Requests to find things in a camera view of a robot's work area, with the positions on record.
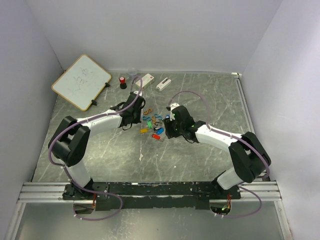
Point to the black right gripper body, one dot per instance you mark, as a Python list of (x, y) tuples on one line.
[(179, 127)]

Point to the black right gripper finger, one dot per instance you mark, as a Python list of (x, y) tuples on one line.
[(170, 133), (167, 123)]

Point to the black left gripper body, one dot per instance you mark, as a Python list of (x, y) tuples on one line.
[(137, 117)]

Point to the red key tag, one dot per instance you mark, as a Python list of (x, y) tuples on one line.
[(155, 136)]

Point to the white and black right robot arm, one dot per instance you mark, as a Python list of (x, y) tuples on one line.
[(248, 156)]

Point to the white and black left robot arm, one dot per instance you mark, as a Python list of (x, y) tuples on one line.
[(68, 144)]

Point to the yellow key tag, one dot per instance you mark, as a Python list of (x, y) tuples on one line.
[(143, 130)]

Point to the red and black stamp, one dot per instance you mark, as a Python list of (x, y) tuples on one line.
[(123, 84)]

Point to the white rectangular device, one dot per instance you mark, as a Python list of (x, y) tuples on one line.
[(163, 84)]

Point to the white and red cardboard box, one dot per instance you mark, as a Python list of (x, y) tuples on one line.
[(144, 82)]

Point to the clear plastic cup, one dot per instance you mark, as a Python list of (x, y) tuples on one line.
[(132, 72)]

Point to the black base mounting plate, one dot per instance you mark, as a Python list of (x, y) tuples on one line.
[(149, 195)]

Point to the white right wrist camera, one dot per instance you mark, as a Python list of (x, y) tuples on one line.
[(172, 106)]

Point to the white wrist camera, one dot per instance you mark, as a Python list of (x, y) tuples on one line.
[(138, 93), (172, 106)]

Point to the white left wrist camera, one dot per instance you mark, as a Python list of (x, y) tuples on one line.
[(138, 93)]

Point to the white board with wooden frame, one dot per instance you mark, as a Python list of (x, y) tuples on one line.
[(82, 82)]

